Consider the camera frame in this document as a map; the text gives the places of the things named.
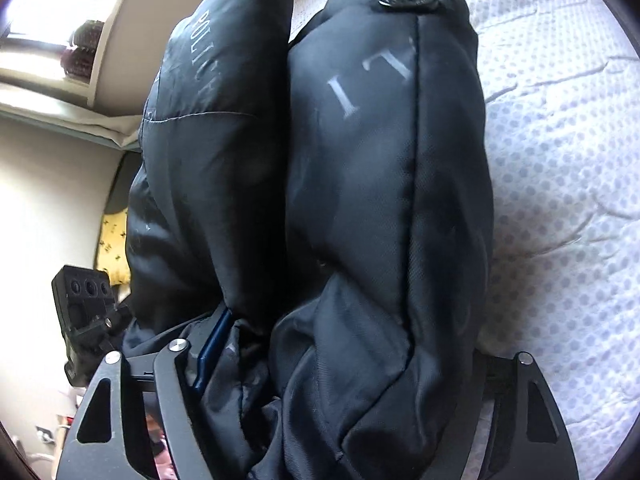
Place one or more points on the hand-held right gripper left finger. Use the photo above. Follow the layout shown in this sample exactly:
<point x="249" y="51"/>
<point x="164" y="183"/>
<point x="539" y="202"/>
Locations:
<point x="212" y="345"/>

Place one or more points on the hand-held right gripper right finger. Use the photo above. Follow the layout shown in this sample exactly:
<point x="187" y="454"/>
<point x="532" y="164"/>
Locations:
<point x="522" y="367"/>

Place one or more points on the black printed jacket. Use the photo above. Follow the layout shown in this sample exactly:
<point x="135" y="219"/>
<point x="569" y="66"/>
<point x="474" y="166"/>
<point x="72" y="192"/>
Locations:
<point x="380" y="185"/>

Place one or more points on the yellow patterned pillow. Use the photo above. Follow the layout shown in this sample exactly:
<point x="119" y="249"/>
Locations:
<point x="116" y="250"/>

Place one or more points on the dark bed headboard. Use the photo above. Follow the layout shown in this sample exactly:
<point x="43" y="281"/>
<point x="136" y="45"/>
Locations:
<point x="125" y="185"/>

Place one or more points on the white wall socket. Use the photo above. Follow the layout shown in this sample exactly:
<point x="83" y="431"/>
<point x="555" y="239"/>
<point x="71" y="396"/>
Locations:
<point x="45" y="433"/>

